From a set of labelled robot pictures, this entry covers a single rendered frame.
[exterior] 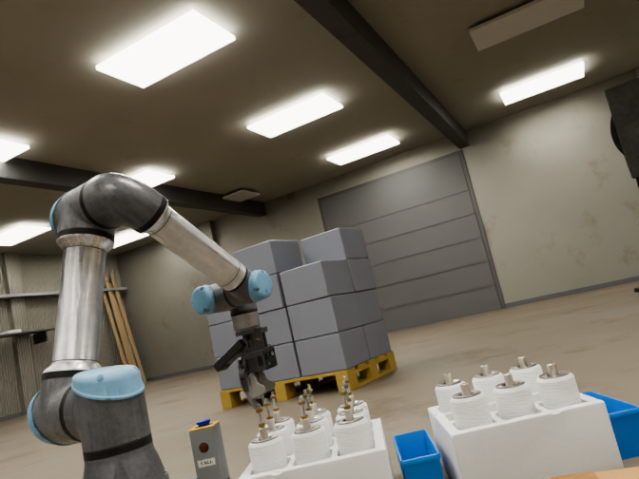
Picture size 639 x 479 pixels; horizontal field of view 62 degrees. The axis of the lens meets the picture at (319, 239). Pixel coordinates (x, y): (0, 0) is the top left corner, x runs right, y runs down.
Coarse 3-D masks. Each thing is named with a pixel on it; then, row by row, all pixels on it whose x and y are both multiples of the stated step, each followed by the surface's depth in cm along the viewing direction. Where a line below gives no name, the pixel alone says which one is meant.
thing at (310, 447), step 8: (312, 432) 138; (320, 432) 139; (296, 440) 139; (304, 440) 138; (312, 440) 138; (320, 440) 139; (296, 448) 139; (304, 448) 138; (312, 448) 137; (320, 448) 138; (328, 448) 140; (296, 456) 139; (304, 456) 137; (312, 456) 137; (320, 456) 138; (328, 456) 139
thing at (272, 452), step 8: (272, 440) 140; (280, 440) 141; (248, 448) 141; (256, 448) 139; (264, 448) 138; (272, 448) 139; (280, 448) 140; (256, 456) 139; (264, 456) 138; (272, 456) 138; (280, 456) 139; (256, 464) 139; (264, 464) 138; (272, 464) 138; (280, 464) 139; (256, 472) 139
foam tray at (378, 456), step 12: (372, 420) 170; (336, 444) 149; (384, 444) 138; (288, 456) 148; (336, 456) 136; (348, 456) 134; (360, 456) 133; (372, 456) 133; (384, 456) 133; (252, 468) 144; (288, 468) 136; (300, 468) 134; (312, 468) 134; (324, 468) 134; (336, 468) 133; (348, 468) 133; (360, 468) 133; (372, 468) 133; (384, 468) 132
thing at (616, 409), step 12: (600, 396) 161; (612, 408) 155; (624, 408) 148; (636, 408) 140; (612, 420) 140; (624, 420) 140; (636, 420) 139; (624, 432) 139; (636, 432) 139; (624, 444) 139; (636, 444) 139; (624, 456) 139; (636, 456) 138
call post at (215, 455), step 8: (216, 424) 149; (192, 432) 146; (200, 432) 145; (208, 432) 145; (216, 432) 147; (192, 440) 145; (200, 440) 145; (208, 440) 145; (216, 440) 146; (192, 448) 145; (208, 448) 145; (216, 448) 145; (200, 456) 145; (208, 456) 144; (216, 456) 144; (224, 456) 150; (200, 464) 144; (208, 464) 144; (216, 464) 144; (224, 464) 148; (200, 472) 144; (208, 472) 144; (216, 472) 144; (224, 472) 146
